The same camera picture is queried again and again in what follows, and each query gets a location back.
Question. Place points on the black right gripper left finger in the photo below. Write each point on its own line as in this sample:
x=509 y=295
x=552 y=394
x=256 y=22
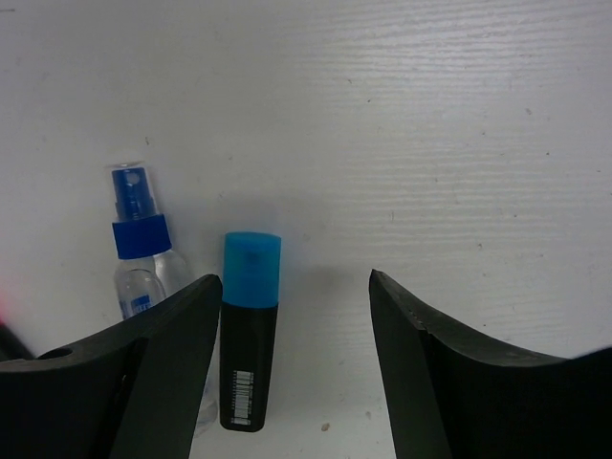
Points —
x=132 y=390

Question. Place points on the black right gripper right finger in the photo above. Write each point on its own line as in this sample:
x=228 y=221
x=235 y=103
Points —
x=454 y=392

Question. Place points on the clear spray bottle blue cap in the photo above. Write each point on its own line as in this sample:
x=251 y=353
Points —
x=149 y=270

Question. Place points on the pink and black highlighter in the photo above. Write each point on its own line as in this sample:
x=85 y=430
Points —
x=12 y=346

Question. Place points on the blue and black highlighter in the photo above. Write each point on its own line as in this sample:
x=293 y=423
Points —
x=251 y=274

